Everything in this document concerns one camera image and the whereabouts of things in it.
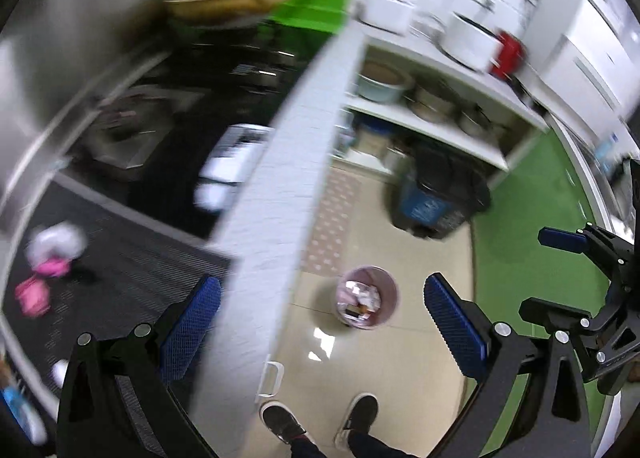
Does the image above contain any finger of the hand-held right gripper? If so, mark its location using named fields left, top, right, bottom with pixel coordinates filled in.
left=538, top=223, right=640, bottom=285
left=518, top=297, right=611, bottom=339

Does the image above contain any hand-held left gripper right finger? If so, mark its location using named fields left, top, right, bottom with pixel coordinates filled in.
left=422, top=273, right=591, bottom=458

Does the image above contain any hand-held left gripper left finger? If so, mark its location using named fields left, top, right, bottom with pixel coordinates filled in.
left=56, top=274, right=223, bottom=458

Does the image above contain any pink trash bin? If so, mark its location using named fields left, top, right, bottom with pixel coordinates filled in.
left=334, top=265, right=400, bottom=330

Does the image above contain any small white lid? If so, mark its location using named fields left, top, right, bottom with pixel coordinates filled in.
left=51, top=359, right=71, bottom=389

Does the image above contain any pink snack wrapper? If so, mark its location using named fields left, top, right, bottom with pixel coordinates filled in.
left=32, top=258, right=72, bottom=280

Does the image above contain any clear plastic bag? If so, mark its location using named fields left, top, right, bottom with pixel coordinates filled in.
left=25, top=220, right=88, bottom=269

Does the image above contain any pink paper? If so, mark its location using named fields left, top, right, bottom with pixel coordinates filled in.
left=14, top=275, right=51, bottom=318

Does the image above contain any black striped mat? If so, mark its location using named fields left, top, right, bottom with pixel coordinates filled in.
left=0, top=182, right=236, bottom=458

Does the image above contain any blue bin with black bag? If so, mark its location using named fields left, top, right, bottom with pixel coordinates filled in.
left=387, top=145, right=493, bottom=241

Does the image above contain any person's right shoe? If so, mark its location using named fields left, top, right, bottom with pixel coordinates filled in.
left=334, top=393, right=379, bottom=450

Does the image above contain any person's shoe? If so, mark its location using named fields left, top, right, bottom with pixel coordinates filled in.
left=260, top=400, right=307, bottom=445
left=334, top=393, right=379, bottom=450

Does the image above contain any person's left shoe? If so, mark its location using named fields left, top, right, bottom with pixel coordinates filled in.
left=260, top=400, right=307, bottom=445

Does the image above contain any person's right leg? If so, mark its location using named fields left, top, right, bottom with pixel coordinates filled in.
left=347, top=430, right=436, bottom=458

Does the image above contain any person's leg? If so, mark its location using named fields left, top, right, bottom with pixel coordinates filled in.
left=287, top=435, right=333, bottom=458
left=347, top=430, right=436, bottom=458

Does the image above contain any metal pot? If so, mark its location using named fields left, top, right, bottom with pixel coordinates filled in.
left=410, top=83, right=463, bottom=125
left=457, top=105, right=506, bottom=139

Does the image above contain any black glass gas stove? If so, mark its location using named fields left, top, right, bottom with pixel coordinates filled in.
left=55, top=28, right=321, bottom=239

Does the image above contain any white shelf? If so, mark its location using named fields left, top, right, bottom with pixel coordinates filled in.
left=345, top=33, right=551, bottom=174

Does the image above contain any dotted floor mat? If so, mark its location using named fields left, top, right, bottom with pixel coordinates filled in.
left=302, top=170, right=363, bottom=274

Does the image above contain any white box on counter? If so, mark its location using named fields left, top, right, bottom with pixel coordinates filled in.
left=194, top=124, right=273, bottom=211

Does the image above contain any person's left leg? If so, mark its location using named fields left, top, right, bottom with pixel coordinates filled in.
left=287, top=435, right=333, bottom=458

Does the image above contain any red container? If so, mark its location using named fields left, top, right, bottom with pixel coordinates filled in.
left=490, top=32, right=526, bottom=79

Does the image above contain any blue plastic bowl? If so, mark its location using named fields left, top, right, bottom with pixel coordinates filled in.
left=0, top=383, right=48, bottom=444

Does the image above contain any white cabinet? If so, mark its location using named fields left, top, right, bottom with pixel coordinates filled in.
left=530, top=0, right=640, bottom=149

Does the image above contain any steel stove burner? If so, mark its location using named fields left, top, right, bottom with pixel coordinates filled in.
left=82, top=88, right=206, bottom=184
left=225, top=50, right=301, bottom=94

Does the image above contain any white cooking pot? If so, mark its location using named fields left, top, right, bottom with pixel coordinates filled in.
left=440, top=10, right=501, bottom=71

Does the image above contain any light ceramic bowl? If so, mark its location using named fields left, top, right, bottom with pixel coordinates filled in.
left=356, top=60, right=416, bottom=105

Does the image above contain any white cabinet handle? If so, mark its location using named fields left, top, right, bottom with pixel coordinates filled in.
left=256, top=360, right=283, bottom=399

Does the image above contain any brass wok with wooden handle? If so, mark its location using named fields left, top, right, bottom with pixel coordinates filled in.
left=160, top=0, right=337, bottom=31

